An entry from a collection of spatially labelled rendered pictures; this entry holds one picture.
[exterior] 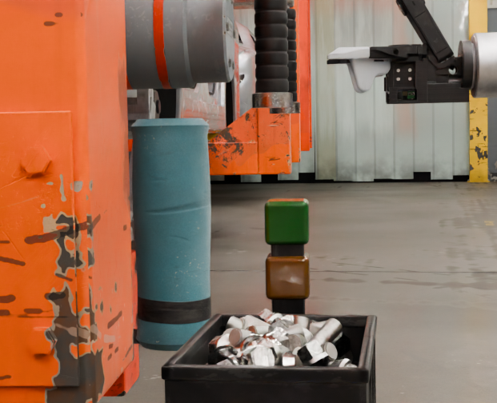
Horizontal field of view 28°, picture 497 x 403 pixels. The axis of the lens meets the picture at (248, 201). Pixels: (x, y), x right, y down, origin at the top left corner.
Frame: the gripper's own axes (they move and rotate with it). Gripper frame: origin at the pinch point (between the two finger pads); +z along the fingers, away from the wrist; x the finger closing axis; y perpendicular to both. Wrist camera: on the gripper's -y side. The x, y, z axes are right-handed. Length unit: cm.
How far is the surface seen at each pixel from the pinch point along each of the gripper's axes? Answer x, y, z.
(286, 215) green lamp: -53, 17, 4
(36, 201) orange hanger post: -73, 14, 21
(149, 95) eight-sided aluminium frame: 6.3, 5.0, 26.4
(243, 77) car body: 866, -28, 80
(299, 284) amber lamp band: -53, 23, 3
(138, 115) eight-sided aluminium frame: 5.6, 8.0, 28.0
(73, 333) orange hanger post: -73, 24, 19
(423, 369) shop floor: 157, 86, -28
